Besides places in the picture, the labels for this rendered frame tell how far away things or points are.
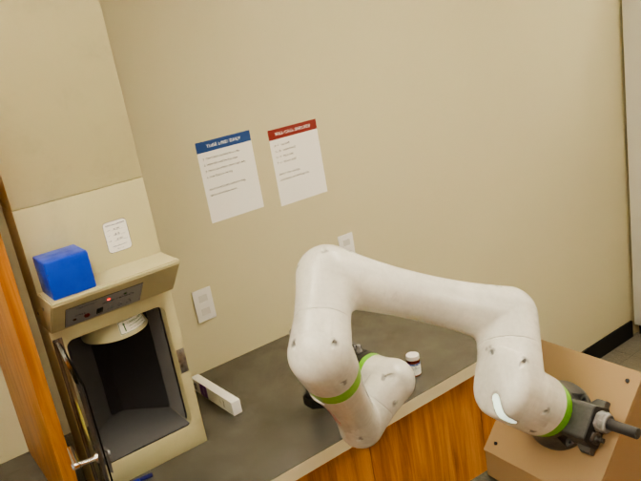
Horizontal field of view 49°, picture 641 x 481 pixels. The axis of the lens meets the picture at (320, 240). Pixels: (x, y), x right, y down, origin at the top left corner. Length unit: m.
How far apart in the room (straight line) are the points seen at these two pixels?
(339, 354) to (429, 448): 1.02
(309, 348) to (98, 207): 0.74
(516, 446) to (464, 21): 1.94
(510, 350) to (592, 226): 2.55
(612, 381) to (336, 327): 0.62
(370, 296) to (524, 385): 0.34
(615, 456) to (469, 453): 0.89
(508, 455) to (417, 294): 0.47
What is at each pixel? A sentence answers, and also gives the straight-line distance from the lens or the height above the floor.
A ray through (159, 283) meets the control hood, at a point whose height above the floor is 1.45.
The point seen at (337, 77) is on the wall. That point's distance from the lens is 2.66.
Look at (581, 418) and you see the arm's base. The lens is 1.55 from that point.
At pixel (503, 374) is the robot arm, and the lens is 1.43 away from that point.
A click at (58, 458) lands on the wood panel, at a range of 1.83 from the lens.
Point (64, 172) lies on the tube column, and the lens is 1.76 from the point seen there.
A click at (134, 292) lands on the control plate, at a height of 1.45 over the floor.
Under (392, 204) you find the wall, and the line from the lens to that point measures 2.86.
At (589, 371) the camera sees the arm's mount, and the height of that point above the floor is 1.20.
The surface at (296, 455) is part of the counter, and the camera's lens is 1.93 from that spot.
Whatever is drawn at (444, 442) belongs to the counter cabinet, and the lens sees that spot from 2.29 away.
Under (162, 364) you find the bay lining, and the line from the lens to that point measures 2.06.
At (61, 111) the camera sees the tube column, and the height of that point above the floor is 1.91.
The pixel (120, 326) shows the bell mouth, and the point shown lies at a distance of 1.89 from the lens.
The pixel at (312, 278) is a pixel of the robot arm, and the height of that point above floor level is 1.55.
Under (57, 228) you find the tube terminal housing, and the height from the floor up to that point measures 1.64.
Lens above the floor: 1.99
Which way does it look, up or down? 17 degrees down
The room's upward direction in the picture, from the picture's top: 10 degrees counter-clockwise
